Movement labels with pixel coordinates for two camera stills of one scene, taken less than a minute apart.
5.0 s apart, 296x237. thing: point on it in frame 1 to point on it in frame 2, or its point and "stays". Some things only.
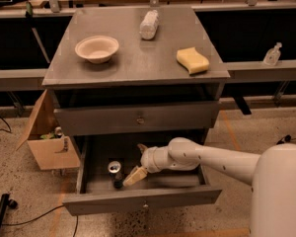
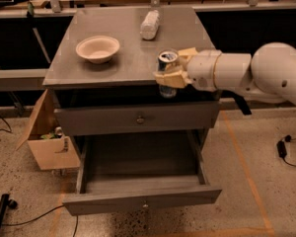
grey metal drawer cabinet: x=126 y=79 stays
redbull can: x=115 y=175 to x=167 y=58
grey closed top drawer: x=111 y=119 stays
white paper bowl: x=97 y=48 stays
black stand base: x=5 y=201 stays
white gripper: x=149 y=160 to x=201 y=69
